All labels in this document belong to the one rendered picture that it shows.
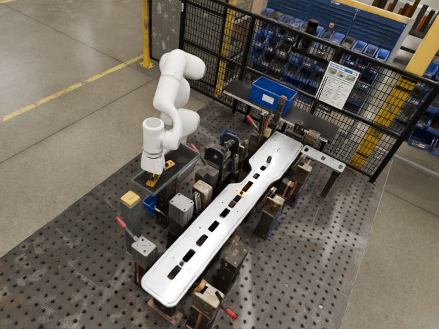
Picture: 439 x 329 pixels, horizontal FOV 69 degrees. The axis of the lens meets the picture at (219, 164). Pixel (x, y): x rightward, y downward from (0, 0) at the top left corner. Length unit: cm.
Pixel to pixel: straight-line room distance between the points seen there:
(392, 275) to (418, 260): 35
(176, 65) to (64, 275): 117
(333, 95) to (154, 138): 146
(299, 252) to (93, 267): 115
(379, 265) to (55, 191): 289
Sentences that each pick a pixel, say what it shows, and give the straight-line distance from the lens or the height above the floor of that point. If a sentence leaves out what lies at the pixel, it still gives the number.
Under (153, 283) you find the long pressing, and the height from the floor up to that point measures 100.
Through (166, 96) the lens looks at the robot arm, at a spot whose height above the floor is 156.
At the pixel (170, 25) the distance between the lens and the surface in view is 436.
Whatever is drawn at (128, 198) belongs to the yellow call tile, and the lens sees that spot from 148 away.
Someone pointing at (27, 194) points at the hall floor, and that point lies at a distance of 319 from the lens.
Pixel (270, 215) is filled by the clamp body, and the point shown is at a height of 93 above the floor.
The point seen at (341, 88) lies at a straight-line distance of 237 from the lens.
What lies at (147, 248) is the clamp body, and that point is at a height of 106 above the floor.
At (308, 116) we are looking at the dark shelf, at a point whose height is 103.
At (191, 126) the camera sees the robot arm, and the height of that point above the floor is 116.
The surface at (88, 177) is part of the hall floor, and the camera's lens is 319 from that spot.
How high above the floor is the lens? 230
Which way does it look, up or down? 44 degrees down
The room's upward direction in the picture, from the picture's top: 12 degrees clockwise
